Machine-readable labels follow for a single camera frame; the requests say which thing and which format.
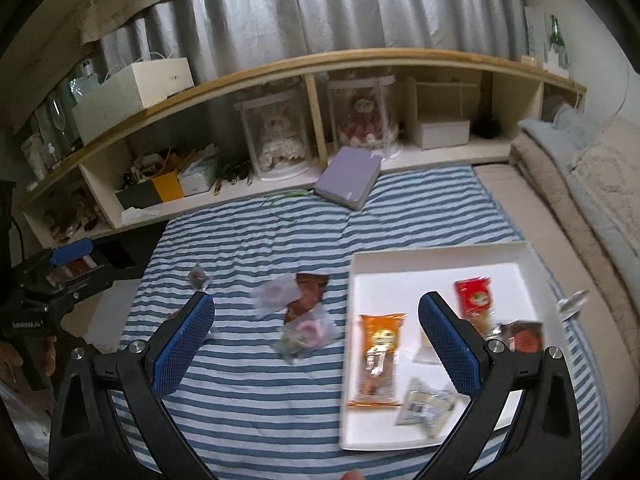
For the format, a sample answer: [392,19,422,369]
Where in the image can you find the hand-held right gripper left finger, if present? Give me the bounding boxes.
[49,291,216,480]

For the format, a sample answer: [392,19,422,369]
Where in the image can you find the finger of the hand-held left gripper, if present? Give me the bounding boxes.
[20,260,113,306]
[49,239,95,268]

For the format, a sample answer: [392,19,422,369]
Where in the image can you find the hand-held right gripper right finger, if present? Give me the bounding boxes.
[418,291,583,480]

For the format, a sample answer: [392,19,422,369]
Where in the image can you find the long red snack packet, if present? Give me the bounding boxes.
[452,276,501,338]

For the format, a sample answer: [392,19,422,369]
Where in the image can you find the white and green snack packet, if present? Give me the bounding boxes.
[396,377,460,438]

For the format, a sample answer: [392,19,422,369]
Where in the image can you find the orange snack packet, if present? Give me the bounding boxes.
[347,312,407,409]

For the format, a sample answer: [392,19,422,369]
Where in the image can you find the dark red mooncake packet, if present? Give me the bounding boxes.
[492,320,545,356]

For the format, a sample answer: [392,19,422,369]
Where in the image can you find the white cardboard box tray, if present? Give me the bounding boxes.
[339,241,566,453]

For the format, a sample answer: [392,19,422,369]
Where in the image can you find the green pastry clear packet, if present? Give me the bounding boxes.
[277,332,311,361]

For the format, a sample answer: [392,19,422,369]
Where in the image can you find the pink pastry clear packet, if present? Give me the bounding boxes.
[282,312,341,356]

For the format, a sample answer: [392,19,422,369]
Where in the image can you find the dark brown snack packet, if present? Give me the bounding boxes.
[284,272,331,323]

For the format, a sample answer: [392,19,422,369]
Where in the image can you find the person's left hand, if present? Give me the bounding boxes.
[0,337,60,391]

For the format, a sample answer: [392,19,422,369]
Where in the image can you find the white tissue paper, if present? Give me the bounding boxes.
[120,205,163,226]

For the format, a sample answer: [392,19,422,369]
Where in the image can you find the dark green box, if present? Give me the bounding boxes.
[116,180,158,210]

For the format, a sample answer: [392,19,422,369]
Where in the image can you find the clear plastic jar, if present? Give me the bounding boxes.
[20,132,56,181]

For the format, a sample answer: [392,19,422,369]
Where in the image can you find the yellow box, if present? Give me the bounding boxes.
[151,170,182,201]

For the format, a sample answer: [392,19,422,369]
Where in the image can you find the pile of papers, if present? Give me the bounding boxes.
[125,147,201,181]

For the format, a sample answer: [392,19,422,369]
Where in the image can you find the clear plastic wrapper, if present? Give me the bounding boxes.
[557,289,590,318]

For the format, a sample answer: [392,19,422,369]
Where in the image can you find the blue striped blanket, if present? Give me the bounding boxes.
[107,164,608,480]

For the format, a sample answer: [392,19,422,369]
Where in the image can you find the wine glass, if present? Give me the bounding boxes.
[50,97,71,151]

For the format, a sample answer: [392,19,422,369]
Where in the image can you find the tissue box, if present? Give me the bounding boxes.
[177,155,221,196]

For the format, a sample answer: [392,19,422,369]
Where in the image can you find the beige bed sheet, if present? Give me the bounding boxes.
[472,162,621,411]

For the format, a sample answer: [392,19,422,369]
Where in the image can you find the teal gift bag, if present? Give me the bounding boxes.
[70,72,101,106]

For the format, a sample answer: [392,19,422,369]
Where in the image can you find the white gift box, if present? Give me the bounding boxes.
[71,57,195,145]

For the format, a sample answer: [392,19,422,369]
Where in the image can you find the pile of dark trinkets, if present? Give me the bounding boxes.
[215,160,253,196]

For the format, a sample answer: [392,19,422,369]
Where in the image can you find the green plastic strip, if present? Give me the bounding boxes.
[260,187,313,221]

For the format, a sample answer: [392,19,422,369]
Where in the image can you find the purple hardcover book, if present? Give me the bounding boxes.
[314,146,383,211]

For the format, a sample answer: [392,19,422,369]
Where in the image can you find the white storage box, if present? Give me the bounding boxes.
[417,119,472,150]

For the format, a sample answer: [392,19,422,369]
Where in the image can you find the black fluffy ball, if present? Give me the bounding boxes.
[472,116,501,140]

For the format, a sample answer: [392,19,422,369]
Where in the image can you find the cream bear doll case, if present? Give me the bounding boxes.
[234,87,321,182]

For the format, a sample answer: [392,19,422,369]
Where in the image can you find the white wooden rack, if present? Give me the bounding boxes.
[406,80,483,146]

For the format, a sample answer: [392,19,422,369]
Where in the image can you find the red bear doll case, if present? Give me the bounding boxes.
[327,74,403,157]

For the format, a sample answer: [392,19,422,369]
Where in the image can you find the cream knitted blanket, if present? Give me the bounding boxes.
[567,115,640,261]

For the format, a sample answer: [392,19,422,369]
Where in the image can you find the beige printed valance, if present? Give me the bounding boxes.
[80,0,528,46]

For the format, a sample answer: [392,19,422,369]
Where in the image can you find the beige and grey blankets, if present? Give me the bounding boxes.
[517,107,640,311]

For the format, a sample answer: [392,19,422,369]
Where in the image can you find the white patterned box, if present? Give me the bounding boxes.
[542,50,572,78]

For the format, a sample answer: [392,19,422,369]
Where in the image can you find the wooden shelf unit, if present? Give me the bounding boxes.
[12,49,587,248]

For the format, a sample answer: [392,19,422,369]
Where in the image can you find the white card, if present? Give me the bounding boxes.
[524,6,548,61]

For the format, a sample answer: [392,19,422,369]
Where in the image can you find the green glass bottle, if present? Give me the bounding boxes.
[547,14,571,66]

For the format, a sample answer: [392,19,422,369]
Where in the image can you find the silver grey curtain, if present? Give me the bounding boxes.
[30,0,526,111]

